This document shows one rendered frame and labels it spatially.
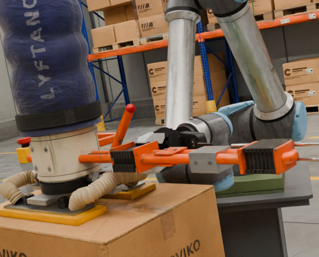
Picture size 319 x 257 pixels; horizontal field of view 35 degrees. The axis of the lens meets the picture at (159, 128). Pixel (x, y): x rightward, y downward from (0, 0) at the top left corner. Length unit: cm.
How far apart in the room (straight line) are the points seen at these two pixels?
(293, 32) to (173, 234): 889
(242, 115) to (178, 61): 49
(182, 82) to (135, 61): 1022
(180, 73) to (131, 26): 856
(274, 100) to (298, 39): 813
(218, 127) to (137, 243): 44
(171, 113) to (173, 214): 41
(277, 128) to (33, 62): 97
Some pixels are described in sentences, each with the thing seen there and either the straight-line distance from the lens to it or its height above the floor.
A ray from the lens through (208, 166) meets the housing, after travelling 105.
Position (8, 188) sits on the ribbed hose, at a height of 102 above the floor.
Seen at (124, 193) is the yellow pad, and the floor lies 97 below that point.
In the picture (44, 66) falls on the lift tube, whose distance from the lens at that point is 128.
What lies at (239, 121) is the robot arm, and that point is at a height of 101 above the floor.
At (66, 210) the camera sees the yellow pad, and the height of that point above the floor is 97.
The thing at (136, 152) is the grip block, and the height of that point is 110.
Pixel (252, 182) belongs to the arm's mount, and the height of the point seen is 80.
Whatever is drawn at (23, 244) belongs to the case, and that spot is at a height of 91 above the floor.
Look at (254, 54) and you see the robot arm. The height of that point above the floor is 126.
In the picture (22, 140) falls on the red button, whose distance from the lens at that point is 240.
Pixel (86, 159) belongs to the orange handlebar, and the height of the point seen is 108.
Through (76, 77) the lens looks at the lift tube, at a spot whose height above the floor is 129.
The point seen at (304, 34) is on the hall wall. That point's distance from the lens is 992.
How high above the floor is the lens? 130
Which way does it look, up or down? 8 degrees down
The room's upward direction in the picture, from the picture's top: 10 degrees counter-clockwise
